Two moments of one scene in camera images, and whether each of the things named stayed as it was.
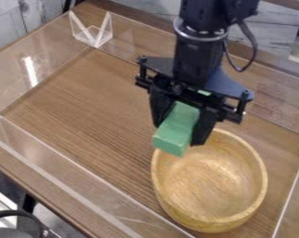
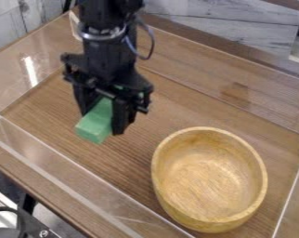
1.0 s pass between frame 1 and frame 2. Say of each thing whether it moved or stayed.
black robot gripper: moved
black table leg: stayed
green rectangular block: moved
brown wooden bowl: stayed
